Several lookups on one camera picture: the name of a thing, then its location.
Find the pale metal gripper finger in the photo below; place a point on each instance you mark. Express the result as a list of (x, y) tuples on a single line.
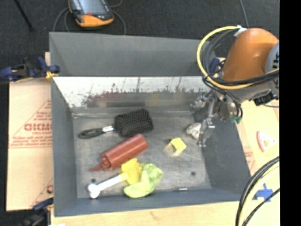
[(208, 128), (201, 135)]

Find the white crumpled plastic piece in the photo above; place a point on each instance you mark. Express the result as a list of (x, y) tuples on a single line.
[(194, 129)]

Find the small yellow box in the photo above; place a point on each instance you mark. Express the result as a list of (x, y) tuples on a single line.
[(176, 146)]

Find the grey metal bin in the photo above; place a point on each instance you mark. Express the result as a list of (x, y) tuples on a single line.
[(178, 173)]

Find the pink triangular toy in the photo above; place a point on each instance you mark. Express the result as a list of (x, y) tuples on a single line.
[(264, 141)]

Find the black hairbrush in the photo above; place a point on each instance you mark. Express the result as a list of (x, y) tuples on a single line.
[(134, 123)]

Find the yellow-green cloth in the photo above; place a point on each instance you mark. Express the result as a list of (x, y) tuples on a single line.
[(148, 180)]

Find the red-brown squeeze bottle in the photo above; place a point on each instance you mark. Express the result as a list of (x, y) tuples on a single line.
[(124, 150)]

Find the yellow and white toy bone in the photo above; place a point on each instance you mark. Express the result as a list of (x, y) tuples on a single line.
[(105, 183)]

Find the brown cardboard board, red print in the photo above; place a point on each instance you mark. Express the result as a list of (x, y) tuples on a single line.
[(28, 126)]

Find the black cylinder on white bracket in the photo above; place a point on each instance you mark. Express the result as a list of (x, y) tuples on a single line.
[(263, 99)]

